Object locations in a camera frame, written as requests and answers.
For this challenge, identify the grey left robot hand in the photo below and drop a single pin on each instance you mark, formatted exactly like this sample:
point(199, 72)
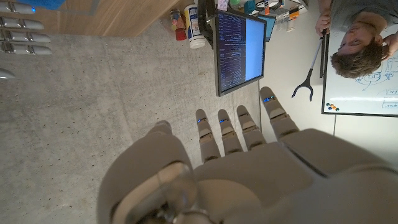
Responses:
point(264, 186)

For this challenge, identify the black computer monitor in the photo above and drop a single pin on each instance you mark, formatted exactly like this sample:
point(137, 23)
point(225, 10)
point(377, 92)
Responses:
point(236, 53)

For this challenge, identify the black framed whiteboard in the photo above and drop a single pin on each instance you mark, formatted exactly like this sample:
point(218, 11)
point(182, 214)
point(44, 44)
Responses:
point(357, 99)

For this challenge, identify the seated person grey shirt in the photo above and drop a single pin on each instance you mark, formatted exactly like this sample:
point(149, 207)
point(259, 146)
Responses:
point(357, 40)

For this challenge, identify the black grabber tool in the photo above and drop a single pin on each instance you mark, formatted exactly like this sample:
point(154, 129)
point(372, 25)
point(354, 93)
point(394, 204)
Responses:
point(308, 82)

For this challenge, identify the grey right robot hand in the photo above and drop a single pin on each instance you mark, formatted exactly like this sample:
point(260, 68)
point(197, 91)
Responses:
point(18, 35)

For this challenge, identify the white canister blue label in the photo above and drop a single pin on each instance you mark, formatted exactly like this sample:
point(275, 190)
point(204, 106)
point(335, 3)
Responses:
point(196, 31)

